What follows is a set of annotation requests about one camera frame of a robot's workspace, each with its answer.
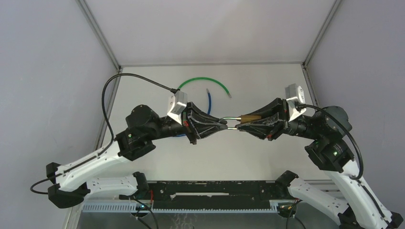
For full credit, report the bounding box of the blue cable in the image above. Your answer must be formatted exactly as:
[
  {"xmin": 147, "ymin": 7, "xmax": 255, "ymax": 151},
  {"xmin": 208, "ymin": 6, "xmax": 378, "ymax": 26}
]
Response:
[{"xmin": 175, "ymin": 88, "xmax": 213, "ymax": 137}]

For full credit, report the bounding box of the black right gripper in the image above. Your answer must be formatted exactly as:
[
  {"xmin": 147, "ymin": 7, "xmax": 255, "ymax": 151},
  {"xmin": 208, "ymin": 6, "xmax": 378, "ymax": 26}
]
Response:
[{"xmin": 233, "ymin": 95, "xmax": 319, "ymax": 139}]

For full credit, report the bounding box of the green cable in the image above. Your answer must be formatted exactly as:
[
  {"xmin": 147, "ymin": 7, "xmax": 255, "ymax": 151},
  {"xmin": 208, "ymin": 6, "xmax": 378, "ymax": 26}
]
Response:
[{"xmin": 179, "ymin": 76, "xmax": 232, "ymax": 99}]

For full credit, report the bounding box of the black camera cable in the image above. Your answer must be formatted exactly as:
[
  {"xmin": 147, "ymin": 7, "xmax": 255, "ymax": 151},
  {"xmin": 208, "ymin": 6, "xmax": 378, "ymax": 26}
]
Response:
[
  {"xmin": 296, "ymin": 104, "xmax": 364, "ymax": 181},
  {"xmin": 30, "ymin": 73, "xmax": 181, "ymax": 195}
]

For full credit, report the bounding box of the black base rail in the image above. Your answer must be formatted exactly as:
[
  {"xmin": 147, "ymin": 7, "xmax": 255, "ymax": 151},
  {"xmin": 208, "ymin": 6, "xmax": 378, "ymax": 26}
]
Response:
[{"xmin": 119, "ymin": 180, "xmax": 308, "ymax": 211}]

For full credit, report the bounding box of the white slotted cable duct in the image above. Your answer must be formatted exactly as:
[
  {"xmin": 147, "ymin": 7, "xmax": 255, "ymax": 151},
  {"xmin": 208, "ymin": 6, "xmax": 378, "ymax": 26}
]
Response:
[{"xmin": 82, "ymin": 202, "xmax": 279, "ymax": 213}]

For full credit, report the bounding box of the right black camera cable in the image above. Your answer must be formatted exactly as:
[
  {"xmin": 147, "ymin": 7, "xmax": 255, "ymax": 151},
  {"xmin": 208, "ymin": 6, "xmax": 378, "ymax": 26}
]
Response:
[{"xmin": 296, "ymin": 104, "xmax": 364, "ymax": 181}]

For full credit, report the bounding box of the large brass padlock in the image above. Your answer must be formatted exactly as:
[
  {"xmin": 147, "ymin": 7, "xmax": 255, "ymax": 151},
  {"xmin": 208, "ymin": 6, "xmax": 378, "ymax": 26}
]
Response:
[{"xmin": 219, "ymin": 114, "xmax": 262, "ymax": 130}]

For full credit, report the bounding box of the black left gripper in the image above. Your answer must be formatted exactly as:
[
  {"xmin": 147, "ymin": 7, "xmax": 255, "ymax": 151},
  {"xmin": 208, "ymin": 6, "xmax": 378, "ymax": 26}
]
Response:
[{"xmin": 150, "ymin": 103, "xmax": 230, "ymax": 146}]

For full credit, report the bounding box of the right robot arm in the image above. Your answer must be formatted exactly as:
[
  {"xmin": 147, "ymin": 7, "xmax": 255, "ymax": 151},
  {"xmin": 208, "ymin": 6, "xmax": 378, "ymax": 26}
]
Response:
[{"xmin": 236, "ymin": 98, "xmax": 403, "ymax": 229}]

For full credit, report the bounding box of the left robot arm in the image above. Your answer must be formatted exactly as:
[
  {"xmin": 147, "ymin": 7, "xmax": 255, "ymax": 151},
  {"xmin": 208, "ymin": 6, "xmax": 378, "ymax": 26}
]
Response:
[{"xmin": 46, "ymin": 102, "xmax": 227, "ymax": 208}]

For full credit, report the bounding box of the left black camera cable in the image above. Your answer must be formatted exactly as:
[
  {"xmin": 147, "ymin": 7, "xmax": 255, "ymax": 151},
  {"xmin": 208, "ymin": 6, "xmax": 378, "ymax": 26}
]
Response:
[{"xmin": 30, "ymin": 73, "xmax": 181, "ymax": 195}]

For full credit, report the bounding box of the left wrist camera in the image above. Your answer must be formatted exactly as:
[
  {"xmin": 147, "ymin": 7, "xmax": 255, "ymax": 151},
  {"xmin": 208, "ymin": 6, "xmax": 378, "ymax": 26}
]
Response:
[{"xmin": 167, "ymin": 91, "xmax": 188, "ymax": 125}]

